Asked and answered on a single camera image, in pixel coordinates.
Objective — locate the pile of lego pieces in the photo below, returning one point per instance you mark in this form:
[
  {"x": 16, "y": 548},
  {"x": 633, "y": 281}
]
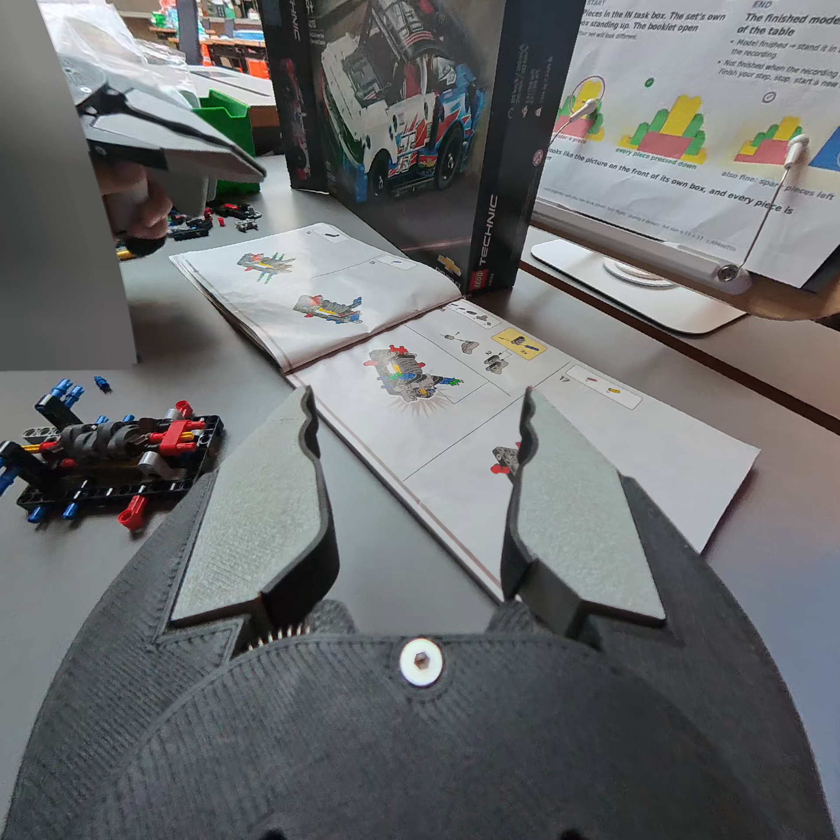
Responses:
[{"x": 216, "y": 216}]

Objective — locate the open instruction booklet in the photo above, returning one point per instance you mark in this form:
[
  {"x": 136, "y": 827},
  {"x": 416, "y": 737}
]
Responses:
[{"x": 394, "y": 295}]

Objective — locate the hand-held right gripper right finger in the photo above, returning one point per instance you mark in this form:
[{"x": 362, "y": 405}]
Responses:
[{"x": 577, "y": 531}]

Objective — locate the green plastic bin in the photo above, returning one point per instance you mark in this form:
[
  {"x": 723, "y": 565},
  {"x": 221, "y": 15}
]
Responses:
[{"x": 229, "y": 131}]

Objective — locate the silver computer monitor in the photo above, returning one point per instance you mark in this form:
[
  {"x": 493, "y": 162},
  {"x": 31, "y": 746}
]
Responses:
[{"x": 656, "y": 249}]

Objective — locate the white printed paper sheet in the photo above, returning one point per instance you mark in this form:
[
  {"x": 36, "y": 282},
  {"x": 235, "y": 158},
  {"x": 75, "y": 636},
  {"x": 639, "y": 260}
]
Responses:
[{"x": 689, "y": 98}]

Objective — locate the shiny plastic bag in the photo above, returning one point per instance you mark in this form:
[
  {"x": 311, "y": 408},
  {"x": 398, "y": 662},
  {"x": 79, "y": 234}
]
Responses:
[{"x": 118, "y": 33}]

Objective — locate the background storage shelves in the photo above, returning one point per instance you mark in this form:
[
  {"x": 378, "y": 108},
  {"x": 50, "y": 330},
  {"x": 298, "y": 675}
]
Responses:
[{"x": 223, "y": 39}]

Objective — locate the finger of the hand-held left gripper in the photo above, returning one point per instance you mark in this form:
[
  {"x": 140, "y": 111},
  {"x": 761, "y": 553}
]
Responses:
[
  {"x": 177, "y": 161},
  {"x": 151, "y": 98}
]

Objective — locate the black car printed box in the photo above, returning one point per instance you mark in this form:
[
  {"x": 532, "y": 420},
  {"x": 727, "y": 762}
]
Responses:
[{"x": 407, "y": 131}]

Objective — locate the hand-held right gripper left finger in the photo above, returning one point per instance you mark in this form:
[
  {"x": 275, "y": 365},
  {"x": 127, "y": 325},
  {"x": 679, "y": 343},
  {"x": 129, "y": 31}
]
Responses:
[{"x": 256, "y": 518}]

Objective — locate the person's left hand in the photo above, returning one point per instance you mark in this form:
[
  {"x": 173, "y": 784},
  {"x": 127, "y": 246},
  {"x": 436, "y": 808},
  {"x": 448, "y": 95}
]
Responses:
[{"x": 134, "y": 203}]

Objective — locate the lego engine frame assembly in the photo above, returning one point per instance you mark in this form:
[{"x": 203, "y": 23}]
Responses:
[{"x": 111, "y": 453}]

